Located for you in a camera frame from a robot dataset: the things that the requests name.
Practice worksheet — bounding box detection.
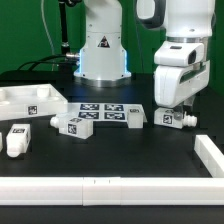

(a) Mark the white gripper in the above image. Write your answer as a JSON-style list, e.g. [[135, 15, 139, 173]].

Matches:
[[154, 41, 210, 120]]

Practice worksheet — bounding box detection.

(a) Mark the black pole with clamp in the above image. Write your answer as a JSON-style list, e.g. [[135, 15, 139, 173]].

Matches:
[[58, 0, 82, 54]]

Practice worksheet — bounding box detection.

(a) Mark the white front fence rail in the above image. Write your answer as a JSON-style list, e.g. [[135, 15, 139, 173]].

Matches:
[[0, 177, 224, 206]]

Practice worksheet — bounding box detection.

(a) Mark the white sheet with markers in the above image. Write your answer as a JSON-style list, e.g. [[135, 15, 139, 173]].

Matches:
[[57, 103, 147, 122]]

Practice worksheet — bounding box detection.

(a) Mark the white square table top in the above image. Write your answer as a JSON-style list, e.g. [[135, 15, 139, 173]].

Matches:
[[0, 84, 68, 121]]

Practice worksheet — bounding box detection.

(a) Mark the white right fence rail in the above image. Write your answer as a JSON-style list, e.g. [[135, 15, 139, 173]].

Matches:
[[194, 135, 224, 178]]

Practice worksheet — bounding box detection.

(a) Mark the black cable bundle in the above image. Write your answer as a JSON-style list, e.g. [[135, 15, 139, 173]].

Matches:
[[17, 53, 81, 72]]

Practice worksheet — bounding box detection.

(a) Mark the white hanging cable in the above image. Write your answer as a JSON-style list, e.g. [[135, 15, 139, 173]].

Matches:
[[40, 0, 56, 72]]

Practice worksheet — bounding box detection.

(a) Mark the white fence rail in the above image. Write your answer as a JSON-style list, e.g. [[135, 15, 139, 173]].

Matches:
[[0, 177, 224, 206], [194, 135, 224, 178]]

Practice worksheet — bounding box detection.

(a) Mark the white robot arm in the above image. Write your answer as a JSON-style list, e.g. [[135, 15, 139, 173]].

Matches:
[[74, 0, 215, 109]]

